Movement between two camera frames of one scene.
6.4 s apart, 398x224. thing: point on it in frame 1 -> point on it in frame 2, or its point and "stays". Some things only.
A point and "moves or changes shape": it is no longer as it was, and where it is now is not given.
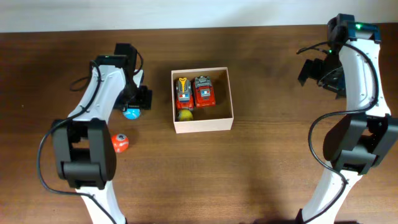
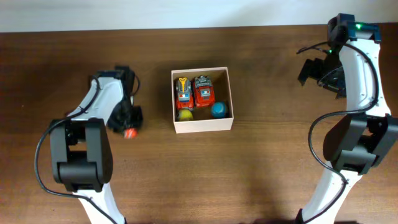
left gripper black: x=145 y=103 -> x=121 y=126
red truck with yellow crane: x=184 y=96 stays
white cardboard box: x=217 y=117 stays
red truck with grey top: x=204 y=93 stays
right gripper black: x=310 y=70 stays
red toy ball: x=120 y=142 -> x=130 y=133
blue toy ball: x=132 y=114 moves or changes shape
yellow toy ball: x=185 y=115 stays
